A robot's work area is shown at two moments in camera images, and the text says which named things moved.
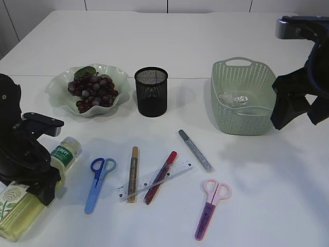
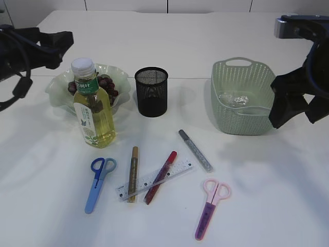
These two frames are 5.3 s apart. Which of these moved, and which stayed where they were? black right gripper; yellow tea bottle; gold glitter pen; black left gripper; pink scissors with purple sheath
Moved: yellow tea bottle; black left gripper
Stayed: black right gripper; pink scissors with purple sheath; gold glitter pen
